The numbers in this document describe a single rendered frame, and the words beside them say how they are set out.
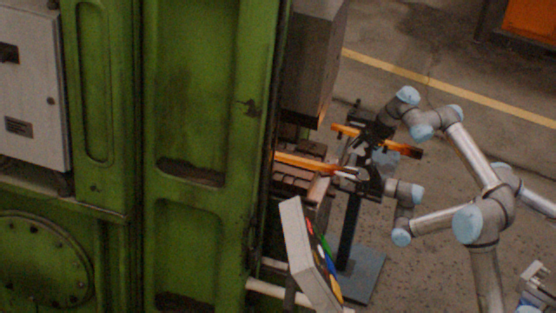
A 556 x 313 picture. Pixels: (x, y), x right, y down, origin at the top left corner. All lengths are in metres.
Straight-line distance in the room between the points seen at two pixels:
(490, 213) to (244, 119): 0.86
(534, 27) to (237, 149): 4.09
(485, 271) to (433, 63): 3.60
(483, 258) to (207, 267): 1.17
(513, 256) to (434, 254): 0.45
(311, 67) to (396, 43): 3.50
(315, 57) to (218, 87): 0.35
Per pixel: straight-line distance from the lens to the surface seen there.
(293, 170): 3.23
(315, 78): 2.81
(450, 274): 4.39
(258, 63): 2.54
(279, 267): 3.48
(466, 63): 6.20
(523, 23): 6.51
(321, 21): 2.70
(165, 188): 3.00
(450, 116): 2.82
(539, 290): 3.37
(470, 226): 2.60
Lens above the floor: 3.03
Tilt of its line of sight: 38 degrees down
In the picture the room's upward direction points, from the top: 8 degrees clockwise
